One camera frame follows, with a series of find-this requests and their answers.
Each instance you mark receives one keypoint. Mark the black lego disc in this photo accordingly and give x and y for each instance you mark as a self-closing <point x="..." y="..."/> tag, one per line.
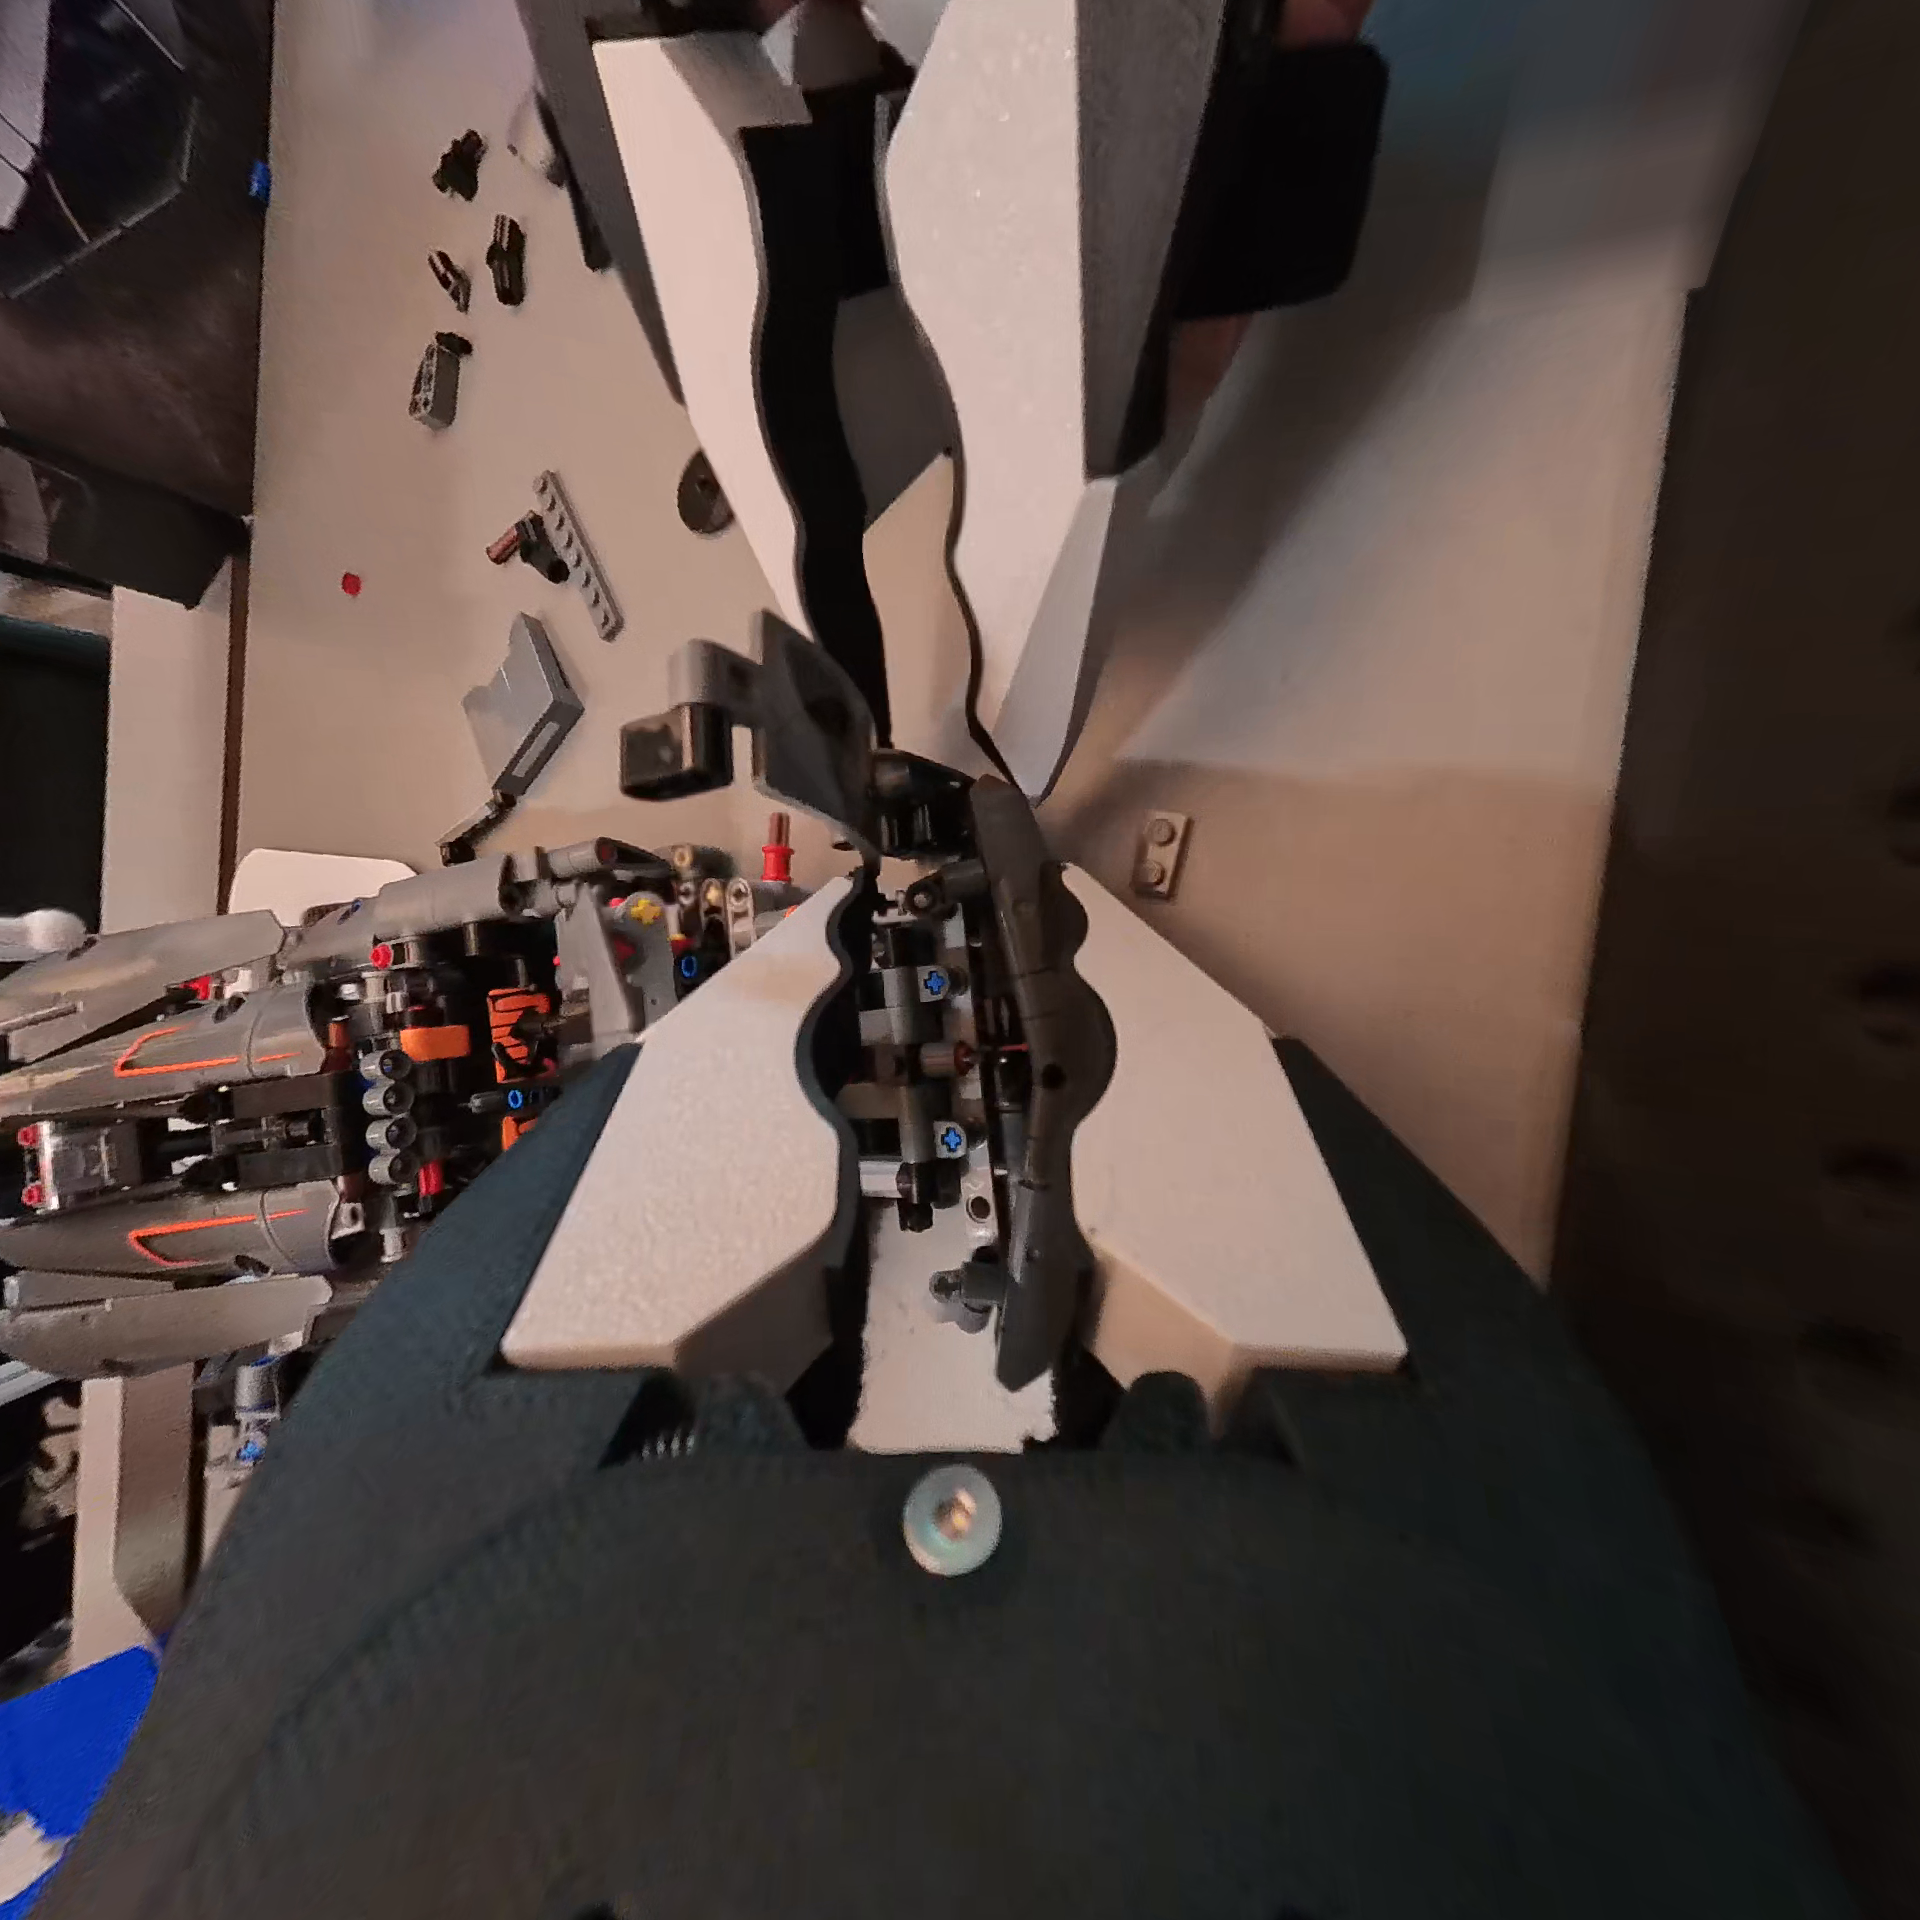
<point x="702" y="494"/>

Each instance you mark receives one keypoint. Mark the blue storage bin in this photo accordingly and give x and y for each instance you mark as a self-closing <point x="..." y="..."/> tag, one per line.
<point x="77" y="1759"/>

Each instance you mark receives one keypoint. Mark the black lego connector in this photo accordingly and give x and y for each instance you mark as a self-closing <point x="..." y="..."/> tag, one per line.
<point x="505" y="262"/>
<point x="450" y="281"/>
<point x="457" y="163"/>

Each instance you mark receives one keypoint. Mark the grey lego plate with holes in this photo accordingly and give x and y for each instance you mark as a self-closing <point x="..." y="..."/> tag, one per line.
<point x="579" y="556"/>

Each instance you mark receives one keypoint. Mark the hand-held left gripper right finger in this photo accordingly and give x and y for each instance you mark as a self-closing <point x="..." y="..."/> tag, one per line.
<point x="1242" y="1199"/>

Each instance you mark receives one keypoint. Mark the grey orange lego car model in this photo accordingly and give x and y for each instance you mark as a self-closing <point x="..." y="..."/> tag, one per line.
<point x="303" y="1053"/>

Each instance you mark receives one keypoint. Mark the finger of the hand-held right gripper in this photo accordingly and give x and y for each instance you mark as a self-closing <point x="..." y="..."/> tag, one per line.
<point x="694" y="228"/>
<point x="1018" y="302"/>

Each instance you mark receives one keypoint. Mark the grey two-stud lego plate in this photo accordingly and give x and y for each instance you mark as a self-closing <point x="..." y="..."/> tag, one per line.
<point x="1165" y="855"/>

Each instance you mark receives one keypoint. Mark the grey lego beam black end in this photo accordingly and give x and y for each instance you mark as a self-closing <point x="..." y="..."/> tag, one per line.
<point x="473" y="833"/>

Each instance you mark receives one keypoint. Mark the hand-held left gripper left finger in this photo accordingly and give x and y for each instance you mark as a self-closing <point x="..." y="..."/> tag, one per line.
<point x="694" y="1199"/>

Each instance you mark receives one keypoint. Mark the grey lego panel assembly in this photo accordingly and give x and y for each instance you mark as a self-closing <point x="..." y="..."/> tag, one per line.
<point x="525" y="698"/>

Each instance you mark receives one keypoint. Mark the dark box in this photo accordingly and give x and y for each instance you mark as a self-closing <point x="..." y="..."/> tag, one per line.
<point x="120" y="375"/>

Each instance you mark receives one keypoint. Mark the grey lego angle beam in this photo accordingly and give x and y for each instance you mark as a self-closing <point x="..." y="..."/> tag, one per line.
<point x="439" y="381"/>

